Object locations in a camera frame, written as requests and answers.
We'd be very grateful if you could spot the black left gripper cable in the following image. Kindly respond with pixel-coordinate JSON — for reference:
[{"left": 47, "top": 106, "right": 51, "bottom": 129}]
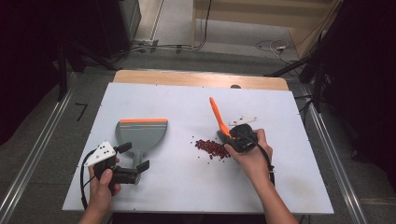
[{"left": 79, "top": 148, "right": 98, "bottom": 211}]

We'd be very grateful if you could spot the dark curtain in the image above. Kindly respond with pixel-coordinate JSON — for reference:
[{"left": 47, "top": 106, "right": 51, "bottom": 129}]
[
  {"left": 321, "top": 0, "right": 396, "bottom": 188},
  {"left": 0, "top": 0, "right": 106, "bottom": 146}
]

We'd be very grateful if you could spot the black metal stand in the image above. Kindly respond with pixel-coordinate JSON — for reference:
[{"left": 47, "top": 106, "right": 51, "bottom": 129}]
[
  {"left": 264, "top": 29, "right": 332, "bottom": 113},
  {"left": 55, "top": 38, "right": 118, "bottom": 102}
]

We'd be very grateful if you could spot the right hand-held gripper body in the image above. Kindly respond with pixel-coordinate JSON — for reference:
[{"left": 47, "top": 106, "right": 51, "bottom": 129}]
[{"left": 225, "top": 116, "right": 259, "bottom": 154}]

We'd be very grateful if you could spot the wooden table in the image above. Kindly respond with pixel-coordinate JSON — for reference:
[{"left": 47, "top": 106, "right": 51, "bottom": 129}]
[{"left": 112, "top": 69, "right": 290, "bottom": 91}]

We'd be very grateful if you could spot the white floor cable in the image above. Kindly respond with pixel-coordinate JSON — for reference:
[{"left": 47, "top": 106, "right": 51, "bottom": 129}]
[{"left": 255, "top": 39, "right": 297, "bottom": 63}]

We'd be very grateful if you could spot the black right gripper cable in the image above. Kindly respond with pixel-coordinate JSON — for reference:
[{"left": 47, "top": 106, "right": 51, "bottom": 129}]
[{"left": 237, "top": 132, "right": 276, "bottom": 188}]

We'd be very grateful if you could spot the person's right hand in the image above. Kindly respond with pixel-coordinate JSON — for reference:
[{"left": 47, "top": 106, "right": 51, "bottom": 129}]
[{"left": 223, "top": 128, "right": 275, "bottom": 185}]

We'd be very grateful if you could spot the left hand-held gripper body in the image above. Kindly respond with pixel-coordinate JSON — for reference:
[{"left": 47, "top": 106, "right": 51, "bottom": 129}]
[{"left": 83, "top": 141, "right": 140, "bottom": 185}]

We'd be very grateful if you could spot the light wooden frame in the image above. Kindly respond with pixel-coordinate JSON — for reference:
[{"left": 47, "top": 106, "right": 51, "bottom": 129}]
[{"left": 191, "top": 0, "right": 344, "bottom": 60}]

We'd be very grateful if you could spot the white board sheet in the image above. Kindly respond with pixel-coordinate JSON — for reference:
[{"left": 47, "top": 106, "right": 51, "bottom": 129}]
[{"left": 62, "top": 82, "right": 334, "bottom": 216}]

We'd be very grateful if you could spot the person's left hand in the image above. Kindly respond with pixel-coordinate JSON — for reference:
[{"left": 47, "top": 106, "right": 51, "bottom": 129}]
[{"left": 88, "top": 166, "right": 121, "bottom": 213}]

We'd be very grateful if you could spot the aluminium floor rail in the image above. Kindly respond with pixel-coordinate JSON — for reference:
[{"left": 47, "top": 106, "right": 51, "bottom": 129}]
[
  {"left": 303, "top": 90, "right": 370, "bottom": 224},
  {"left": 0, "top": 73, "right": 79, "bottom": 224}
]

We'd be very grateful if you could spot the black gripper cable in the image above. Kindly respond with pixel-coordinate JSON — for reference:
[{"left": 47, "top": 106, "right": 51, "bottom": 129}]
[
  {"left": 79, "top": 148, "right": 98, "bottom": 211},
  {"left": 237, "top": 132, "right": 276, "bottom": 188}
]

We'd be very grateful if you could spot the grey dustpan with orange edge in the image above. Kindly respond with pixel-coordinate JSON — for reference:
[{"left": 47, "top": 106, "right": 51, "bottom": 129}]
[{"left": 115, "top": 118, "right": 169, "bottom": 185}]

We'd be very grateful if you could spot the pile of red beans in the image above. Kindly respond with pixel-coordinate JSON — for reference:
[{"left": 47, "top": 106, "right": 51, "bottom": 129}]
[{"left": 191, "top": 135, "right": 232, "bottom": 161}]

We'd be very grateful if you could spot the dark cabinet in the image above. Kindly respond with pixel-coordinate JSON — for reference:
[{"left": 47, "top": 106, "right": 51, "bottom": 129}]
[{"left": 94, "top": 0, "right": 143, "bottom": 60}]

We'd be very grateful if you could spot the power strip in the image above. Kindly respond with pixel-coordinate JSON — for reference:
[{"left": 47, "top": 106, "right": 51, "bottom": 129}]
[{"left": 133, "top": 38, "right": 160, "bottom": 52}]

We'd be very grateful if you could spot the black floor cable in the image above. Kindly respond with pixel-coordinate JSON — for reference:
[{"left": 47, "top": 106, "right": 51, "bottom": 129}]
[{"left": 111, "top": 0, "right": 213, "bottom": 59}]

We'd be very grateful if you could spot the grey brush with orange handle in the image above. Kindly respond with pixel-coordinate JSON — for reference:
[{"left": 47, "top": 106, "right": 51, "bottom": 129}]
[{"left": 208, "top": 96, "right": 234, "bottom": 144}]

